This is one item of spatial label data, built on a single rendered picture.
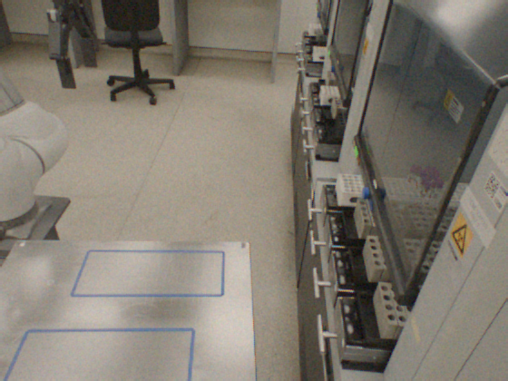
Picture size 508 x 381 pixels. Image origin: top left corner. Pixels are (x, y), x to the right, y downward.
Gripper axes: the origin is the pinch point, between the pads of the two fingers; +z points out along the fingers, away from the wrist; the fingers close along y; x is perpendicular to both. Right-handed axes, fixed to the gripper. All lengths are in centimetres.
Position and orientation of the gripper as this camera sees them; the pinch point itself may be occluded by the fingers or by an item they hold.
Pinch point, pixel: (80, 72)
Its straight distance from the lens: 111.8
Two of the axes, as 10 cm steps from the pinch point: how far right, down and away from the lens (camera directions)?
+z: -0.5, 8.0, 6.0
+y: -0.6, 6.0, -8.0
